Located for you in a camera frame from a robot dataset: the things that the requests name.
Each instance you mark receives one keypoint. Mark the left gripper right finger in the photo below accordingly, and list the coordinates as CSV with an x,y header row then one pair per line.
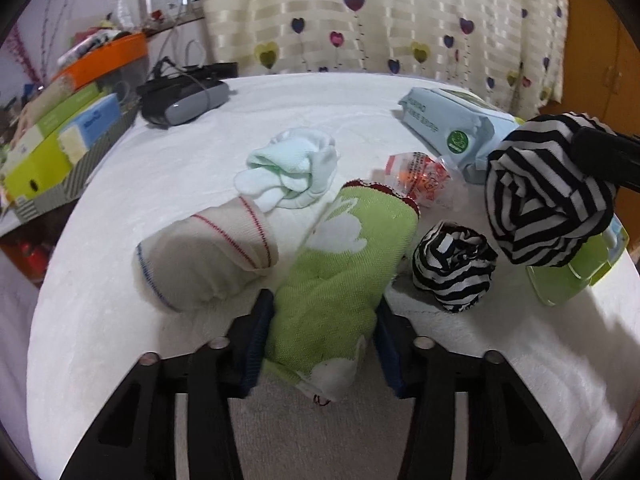
x,y
473,417

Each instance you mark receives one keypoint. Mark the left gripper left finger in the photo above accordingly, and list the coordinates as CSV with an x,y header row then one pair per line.
x,y
133,436

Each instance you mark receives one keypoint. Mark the large black white striped sock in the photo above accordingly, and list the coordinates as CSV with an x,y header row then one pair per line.
x,y
541,207

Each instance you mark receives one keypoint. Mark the small black white striped sock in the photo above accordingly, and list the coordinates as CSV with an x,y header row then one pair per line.
x,y
454,264

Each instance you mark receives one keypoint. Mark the white red-striped sock roll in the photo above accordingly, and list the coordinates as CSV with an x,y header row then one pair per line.
x,y
206,258

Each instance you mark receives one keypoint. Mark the green white sock roll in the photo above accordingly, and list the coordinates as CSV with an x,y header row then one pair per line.
x,y
325,310

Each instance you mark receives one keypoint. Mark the white mint sock bundle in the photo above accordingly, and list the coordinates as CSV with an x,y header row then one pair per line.
x,y
294,170

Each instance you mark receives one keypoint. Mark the orange wooden cabinet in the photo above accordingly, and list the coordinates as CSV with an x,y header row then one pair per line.
x,y
601,68

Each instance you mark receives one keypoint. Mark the green plastic cup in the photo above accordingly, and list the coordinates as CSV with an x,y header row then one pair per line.
x,y
557,284

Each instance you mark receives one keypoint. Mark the blue wet wipes pack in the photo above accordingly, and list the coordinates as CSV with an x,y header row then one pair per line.
x,y
458,126

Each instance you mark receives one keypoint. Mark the heart pattern curtain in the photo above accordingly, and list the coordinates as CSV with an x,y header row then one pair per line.
x,y
508,52

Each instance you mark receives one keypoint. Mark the red white plastic wrapper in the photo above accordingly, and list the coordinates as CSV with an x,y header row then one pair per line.
x,y
431,181

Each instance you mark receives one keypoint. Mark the black grey VR headset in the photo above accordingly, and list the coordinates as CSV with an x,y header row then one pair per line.
x,y
174,95

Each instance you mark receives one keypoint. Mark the orange plastic basket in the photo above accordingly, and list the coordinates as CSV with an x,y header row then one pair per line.
x,y
104,60

